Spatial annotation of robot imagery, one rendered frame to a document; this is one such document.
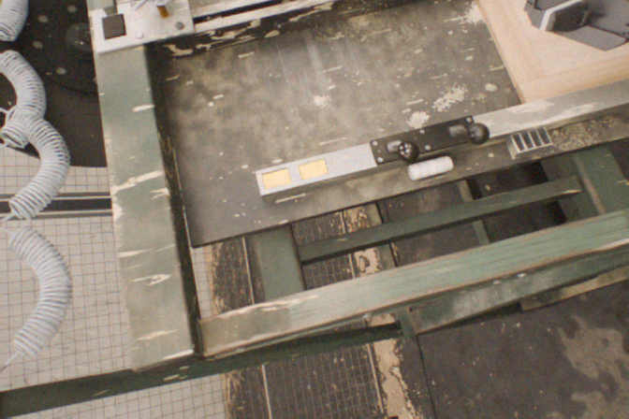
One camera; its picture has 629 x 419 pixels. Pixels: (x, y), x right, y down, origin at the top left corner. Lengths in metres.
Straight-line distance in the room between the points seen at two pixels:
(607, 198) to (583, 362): 1.52
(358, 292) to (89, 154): 0.92
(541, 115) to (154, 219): 0.73
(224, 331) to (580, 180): 0.74
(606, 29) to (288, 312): 0.61
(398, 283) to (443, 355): 2.21
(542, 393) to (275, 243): 1.94
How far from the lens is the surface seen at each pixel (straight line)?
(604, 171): 1.19
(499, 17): 1.24
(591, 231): 1.04
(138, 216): 0.96
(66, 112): 1.63
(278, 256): 1.03
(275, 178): 0.99
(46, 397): 1.35
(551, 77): 1.18
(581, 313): 2.57
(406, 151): 0.89
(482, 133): 0.92
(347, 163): 1.00
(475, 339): 2.95
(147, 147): 1.01
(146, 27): 1.13
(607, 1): 0.67
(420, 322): 2.03
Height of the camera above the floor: 2.15
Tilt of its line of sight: 33 degrees down
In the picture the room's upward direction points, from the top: 91 degrees counter-clockwise
